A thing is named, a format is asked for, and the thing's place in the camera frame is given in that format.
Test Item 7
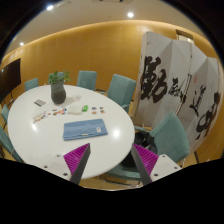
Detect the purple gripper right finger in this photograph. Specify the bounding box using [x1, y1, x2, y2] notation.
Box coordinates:
[131, 144, 159, 185]

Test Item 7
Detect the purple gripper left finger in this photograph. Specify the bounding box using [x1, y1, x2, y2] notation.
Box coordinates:
[64, 143, 91, 184]

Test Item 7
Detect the blue folded towel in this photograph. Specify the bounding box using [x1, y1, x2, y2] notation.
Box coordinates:
[63, 119, 108, 140]

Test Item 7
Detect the teal chair near right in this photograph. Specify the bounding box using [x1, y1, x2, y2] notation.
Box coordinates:
[107, 112, 190, 181]

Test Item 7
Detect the white box on table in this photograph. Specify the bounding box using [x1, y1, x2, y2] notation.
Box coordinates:
[67, 106, 82, 115]

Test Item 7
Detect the green small object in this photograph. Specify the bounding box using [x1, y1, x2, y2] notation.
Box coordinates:
[82, 105, 88, 112]

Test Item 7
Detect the small grey card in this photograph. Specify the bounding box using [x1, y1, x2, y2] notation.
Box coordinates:
[34, 99, 46, 107]

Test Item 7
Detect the grey vase with plant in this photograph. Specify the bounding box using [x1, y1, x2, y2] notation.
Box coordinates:
[48, 71, 70, 104]

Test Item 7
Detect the teal chair far right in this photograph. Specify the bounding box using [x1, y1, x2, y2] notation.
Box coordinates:
[107, 74, 136, 112]

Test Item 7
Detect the teal chair left edge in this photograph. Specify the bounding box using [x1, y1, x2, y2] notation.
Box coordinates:
[0, 105, 22, 162]

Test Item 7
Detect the teal chair far middle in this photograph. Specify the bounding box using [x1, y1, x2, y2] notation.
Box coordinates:
[77, 71, 97, 90]

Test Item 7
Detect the calligraphy folding screen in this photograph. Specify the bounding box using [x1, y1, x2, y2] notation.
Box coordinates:
[134, 32, 223, 151]

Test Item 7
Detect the teal chair far left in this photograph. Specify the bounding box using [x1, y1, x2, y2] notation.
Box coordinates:
[25, 78, 39, 91]

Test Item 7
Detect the black wall television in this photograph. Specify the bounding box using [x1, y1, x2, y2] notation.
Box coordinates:
[0, 59, 21, 103]

